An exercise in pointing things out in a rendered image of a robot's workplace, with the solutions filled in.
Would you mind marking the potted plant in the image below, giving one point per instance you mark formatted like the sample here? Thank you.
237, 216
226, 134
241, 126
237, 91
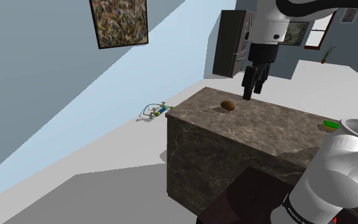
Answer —
327, 52

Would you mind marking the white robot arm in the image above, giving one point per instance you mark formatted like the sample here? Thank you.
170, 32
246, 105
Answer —
336, 173

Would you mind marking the brown marble counter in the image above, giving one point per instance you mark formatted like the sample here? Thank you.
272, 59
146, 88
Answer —
203, 155

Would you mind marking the green and yellow sponge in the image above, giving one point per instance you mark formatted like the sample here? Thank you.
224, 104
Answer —
330, 125

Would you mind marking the large speckled wall picture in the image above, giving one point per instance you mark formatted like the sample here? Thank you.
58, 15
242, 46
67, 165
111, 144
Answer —
119, 21

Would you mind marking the dark refrigerator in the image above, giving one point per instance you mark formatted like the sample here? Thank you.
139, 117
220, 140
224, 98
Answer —
229, 43

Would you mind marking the small pale wall picture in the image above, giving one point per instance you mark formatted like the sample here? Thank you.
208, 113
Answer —
349, 15

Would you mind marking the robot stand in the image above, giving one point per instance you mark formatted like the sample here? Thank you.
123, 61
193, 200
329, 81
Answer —
253, 198

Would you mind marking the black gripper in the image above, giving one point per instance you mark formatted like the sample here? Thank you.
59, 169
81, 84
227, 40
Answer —
263, 54

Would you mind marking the dark framed wall picture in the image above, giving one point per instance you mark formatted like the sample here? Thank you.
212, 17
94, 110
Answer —
297, 34

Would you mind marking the brown oval fruit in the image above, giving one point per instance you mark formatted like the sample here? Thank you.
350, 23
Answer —
228, 105

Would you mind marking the red framed window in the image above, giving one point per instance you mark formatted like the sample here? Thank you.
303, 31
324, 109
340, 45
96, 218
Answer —
319, 31

